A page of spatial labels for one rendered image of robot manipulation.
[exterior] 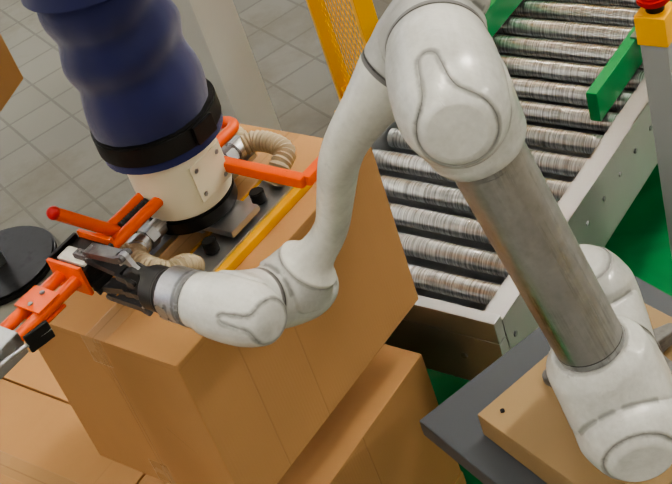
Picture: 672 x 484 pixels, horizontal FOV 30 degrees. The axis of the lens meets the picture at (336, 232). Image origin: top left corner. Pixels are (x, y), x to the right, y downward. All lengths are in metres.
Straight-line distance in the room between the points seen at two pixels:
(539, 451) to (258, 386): 0.51
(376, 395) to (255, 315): 0.82
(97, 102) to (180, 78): 0.14
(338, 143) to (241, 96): 2.11
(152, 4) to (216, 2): 1.67
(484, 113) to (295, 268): 0.62
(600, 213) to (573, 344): 1.24
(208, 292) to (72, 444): 1.02
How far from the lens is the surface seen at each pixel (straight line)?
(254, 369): 2.21
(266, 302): 1.84
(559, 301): 1.68
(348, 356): 2.44
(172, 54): 2.07
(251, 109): 3.86
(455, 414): 2.25
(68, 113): 5.10
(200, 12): 3.65
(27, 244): 4.42
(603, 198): 2.95
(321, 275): 1.96
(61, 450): 2.83
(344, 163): 1.73
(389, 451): 2.65
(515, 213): 1.57
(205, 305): 1.87
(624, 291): 1.95
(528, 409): 2.15
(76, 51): 2.04
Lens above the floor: 2.41
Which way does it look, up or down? 38 degrees down
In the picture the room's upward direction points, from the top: 20 degrees counter-clockwise
